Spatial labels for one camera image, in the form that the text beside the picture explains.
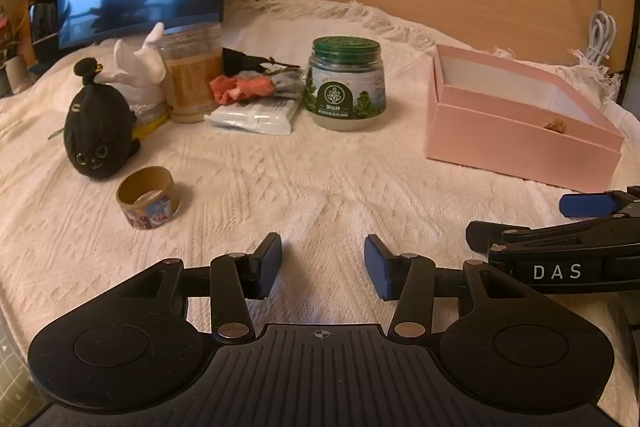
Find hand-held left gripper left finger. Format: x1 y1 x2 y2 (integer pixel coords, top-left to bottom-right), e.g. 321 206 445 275
135 233 283 344

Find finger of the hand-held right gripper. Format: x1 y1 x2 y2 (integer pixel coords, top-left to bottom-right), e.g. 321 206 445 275
466 213 640 254
559 187 640 219

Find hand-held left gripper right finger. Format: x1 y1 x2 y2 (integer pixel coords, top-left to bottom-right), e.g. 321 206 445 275
364 234 521 341

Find pink cardboard box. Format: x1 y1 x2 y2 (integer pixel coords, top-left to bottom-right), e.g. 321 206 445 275
426 44 626 194

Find white knit blanket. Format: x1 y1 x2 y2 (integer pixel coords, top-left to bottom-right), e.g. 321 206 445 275
0 0 640 413

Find printed tape roll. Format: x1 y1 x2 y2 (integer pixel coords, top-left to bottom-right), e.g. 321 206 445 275
116 167 181 231

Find white plastic packet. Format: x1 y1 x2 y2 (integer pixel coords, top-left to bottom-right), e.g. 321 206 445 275
204 99 301 136

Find green lid jar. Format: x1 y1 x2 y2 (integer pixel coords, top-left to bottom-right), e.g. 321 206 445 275
304 37 387 131

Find orange red cloth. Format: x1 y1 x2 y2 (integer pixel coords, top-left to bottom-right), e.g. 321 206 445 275
210 74 273 106

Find clear jar with beige contents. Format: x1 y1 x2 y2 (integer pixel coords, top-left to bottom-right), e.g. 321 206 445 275
159 23 224 124

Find dark dried flower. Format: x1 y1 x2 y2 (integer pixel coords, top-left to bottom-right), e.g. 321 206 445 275
222 48 301 76

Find black plush toy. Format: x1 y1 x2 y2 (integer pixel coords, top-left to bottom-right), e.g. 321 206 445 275
64 58 142 182

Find white tissue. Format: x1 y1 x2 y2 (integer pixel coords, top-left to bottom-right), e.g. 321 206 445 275
114 23 167 88

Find green cutting mat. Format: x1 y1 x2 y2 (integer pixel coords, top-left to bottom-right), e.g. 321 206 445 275
0 302 37 427

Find potted plant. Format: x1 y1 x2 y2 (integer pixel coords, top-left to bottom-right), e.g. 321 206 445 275
0 7 27 95

